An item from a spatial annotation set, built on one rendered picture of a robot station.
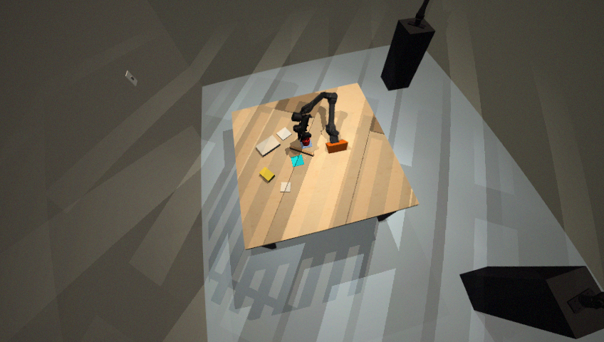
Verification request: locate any brown wooden bar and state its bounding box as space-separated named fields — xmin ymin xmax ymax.
xmin=290 ymin=145 xmax=314 ymax=157

